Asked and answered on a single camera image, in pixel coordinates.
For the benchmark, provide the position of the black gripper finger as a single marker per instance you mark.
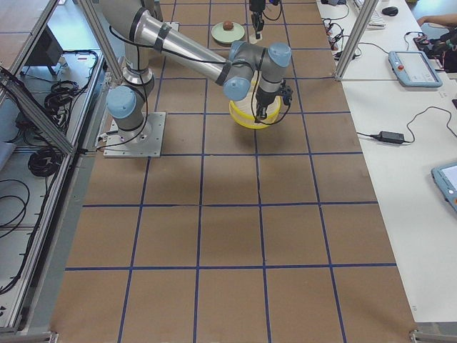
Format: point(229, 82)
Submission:
point(257, 117)
point(254, 18)
point(260, 23)
point(263, 113)

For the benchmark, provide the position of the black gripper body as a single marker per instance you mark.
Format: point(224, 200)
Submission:
point(256, 14)
point(263, 99)

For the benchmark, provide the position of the yellow steamer top layer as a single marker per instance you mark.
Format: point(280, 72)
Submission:
point(248, 104)

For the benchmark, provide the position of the brown bun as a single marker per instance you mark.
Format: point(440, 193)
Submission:
point(228, 25)

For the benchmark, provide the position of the person forearm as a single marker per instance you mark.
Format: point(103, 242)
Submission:
point(447, 20)

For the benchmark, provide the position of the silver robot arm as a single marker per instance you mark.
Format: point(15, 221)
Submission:
point(250, 71)

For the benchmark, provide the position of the light green round plate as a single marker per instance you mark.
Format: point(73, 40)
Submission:
point(227, 36)

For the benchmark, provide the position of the black computer mouse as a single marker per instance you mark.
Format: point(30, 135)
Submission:
point(390, 11)

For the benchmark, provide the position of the black power adapter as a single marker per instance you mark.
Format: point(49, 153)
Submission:
point(389, 137)

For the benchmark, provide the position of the blue teach pendant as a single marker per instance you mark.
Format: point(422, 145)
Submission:
point(413, 69)
point(444, 178)

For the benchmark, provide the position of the aluminium frame post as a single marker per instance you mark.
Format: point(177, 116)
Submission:
point(357, 31)

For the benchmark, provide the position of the square robot base plate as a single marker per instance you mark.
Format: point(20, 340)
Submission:
point(146, 141)

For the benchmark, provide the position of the aluminium frame rail left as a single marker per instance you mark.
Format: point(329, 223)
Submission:
point(15, 99)

